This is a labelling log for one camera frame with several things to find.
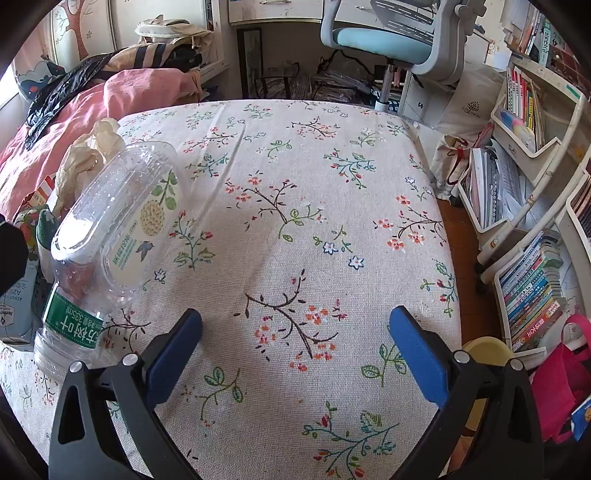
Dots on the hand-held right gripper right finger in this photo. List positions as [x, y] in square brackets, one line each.
[418, 355]

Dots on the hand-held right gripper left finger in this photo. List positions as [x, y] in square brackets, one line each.
[173, 355]

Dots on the light blue milk carton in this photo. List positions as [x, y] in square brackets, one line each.
[18, 318]

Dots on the yellow waste bucket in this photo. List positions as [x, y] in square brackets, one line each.
[487, 348]

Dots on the clear bottle green label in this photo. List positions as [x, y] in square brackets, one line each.
[69, 323]

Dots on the clear plastic container white label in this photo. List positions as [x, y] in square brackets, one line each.
[120, 221]

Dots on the row of colourful books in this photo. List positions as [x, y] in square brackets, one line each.
[531, 300]

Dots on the pink tote bag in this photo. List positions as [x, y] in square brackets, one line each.
[558, 383]

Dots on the pink blanket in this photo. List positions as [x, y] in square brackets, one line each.
[69, 120]

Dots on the black jacket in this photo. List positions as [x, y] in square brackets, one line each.
[55, 97]

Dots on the blue pink pillow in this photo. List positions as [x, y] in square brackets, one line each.
[39, 78]

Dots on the stack of papers and folders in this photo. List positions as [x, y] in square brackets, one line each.
[494, 184]

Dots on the row of brown orange books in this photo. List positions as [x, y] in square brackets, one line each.
[581, 198]

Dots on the tree print headboard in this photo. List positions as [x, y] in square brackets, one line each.
[92, 32]

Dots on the striped cloth bag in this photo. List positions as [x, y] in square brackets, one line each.
[152, 55]

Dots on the white tote bag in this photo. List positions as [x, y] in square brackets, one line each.
[475, 106]

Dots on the row of red white books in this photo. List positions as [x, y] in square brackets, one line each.
[521, 101]

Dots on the white cloth bag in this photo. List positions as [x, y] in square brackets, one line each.
[171, 32]

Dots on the pile of clear plastic bags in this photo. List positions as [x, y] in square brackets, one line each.
[332, 83]

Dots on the grey blue office chair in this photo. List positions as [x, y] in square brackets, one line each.
[383, 41]

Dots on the white desk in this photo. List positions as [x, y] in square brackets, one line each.
[277, 11]

